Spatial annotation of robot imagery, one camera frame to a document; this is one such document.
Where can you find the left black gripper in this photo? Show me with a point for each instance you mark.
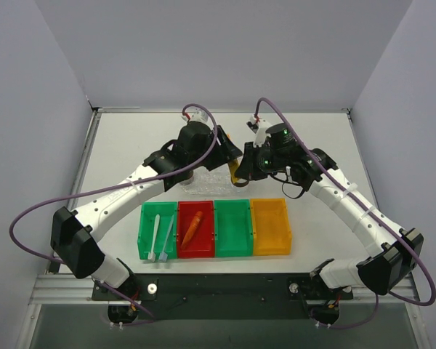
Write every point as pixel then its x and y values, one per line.
pixel 224 152

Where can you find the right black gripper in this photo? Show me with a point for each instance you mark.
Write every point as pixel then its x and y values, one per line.
pixel 248 161

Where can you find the dark smoky plastic cup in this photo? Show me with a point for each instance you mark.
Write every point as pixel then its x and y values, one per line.
pixel 189 180

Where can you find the yellow toothpaste tube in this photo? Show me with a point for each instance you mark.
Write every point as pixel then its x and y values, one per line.
pixel 233 166

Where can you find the clear plastic cup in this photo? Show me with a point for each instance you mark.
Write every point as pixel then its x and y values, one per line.
pixel 238 182

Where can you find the orange toothpaste tube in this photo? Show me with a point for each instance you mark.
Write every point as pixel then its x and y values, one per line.
pixel 193 227

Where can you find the light blue toothbrush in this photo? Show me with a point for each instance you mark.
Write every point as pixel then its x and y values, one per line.
pixel 163 255

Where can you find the clear textured holder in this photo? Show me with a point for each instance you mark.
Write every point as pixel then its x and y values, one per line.
pixel 216 182

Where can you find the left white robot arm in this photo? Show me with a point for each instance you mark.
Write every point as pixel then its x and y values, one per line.
pixel 77 233

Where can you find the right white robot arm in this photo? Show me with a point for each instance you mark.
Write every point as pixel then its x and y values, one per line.
pixel 390 247

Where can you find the clear textured oval tray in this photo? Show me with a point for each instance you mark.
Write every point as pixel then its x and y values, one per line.
pixel 193 189

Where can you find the white toothbrush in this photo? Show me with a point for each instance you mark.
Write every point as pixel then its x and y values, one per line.
pixel 151 254

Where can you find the left green bin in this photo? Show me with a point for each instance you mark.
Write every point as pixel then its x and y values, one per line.
pixel 149 210

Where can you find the green bin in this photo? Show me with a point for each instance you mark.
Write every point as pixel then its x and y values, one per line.
pixel 149 210
pixel 233 228

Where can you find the yellow bin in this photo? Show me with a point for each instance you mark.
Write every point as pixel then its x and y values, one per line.
pixel 271 228

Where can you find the red bin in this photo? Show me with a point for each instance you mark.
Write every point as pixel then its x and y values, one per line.
pixel 202 244

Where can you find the right green bin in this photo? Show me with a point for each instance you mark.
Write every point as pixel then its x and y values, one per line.
pixel 233 228

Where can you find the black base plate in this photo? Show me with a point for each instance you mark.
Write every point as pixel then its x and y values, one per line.
pixel 232 296

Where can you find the aluminium frame rail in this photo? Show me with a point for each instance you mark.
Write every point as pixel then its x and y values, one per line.
pixel 64 289

